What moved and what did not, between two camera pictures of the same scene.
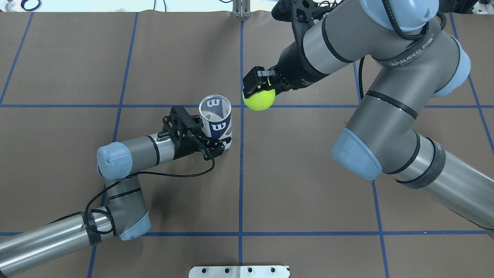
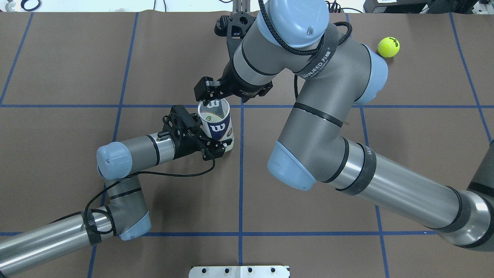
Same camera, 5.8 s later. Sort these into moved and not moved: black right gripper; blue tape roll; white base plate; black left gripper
Moved: black right gripper
Not moved: blue tape roll; black left gripper; white base plate
